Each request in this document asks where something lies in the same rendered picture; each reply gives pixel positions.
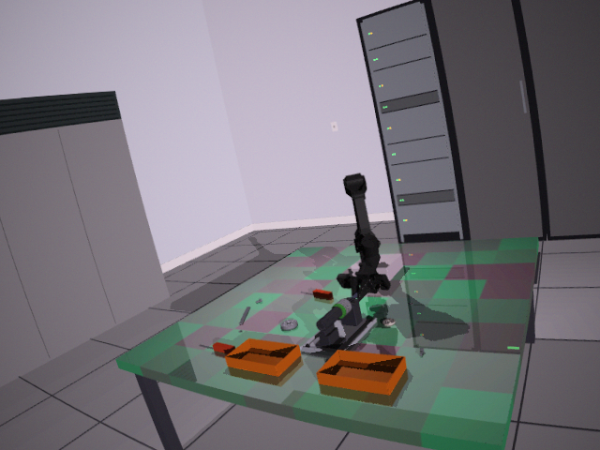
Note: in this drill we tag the orange open-top tray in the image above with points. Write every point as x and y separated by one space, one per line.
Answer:
264 357
362 371

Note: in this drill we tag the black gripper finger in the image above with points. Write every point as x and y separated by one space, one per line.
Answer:
355 286
365 287

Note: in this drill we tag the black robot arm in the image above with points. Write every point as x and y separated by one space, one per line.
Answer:
365 241

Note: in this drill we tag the dark green ring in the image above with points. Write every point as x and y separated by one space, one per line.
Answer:
342 309

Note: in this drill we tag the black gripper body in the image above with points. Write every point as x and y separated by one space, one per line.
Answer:
367 271

